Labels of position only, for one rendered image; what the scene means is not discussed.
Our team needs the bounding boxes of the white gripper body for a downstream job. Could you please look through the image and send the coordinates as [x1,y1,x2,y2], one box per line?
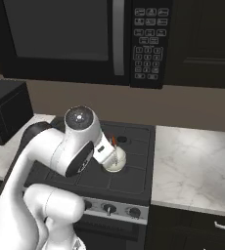
[102,146,119,166]

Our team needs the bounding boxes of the black stove with hob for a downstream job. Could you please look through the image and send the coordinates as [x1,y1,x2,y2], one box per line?
[22,116,158,250]

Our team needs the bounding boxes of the black stove knob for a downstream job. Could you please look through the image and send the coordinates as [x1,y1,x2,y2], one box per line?
[128,206,143,220]
[84,199,94,211]
[102,203,117,217]

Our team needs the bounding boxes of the black oven door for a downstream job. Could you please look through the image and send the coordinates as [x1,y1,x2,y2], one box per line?
[72,214,149,250]

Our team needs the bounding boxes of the dark drawer front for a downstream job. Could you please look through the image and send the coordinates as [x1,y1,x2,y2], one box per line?
[150,205,225,242]

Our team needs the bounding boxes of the black toaster oven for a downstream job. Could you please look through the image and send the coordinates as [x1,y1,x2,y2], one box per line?
[0,78,35,146]

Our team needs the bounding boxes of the black microwave oven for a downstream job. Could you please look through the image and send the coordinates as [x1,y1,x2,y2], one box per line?
[0,0,175,90]

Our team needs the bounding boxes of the black microwave door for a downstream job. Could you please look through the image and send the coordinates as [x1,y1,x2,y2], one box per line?
[0,0,132,87]

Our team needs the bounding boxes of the dark oven door handle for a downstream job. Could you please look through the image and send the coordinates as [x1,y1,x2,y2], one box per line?
[79,220,141,242]

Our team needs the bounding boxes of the silver microwave door handle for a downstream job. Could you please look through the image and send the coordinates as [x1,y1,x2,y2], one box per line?
[112,0,126,77]

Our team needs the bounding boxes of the dark wall cupboard door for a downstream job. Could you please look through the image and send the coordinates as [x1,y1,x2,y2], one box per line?
[163,0,225,90]

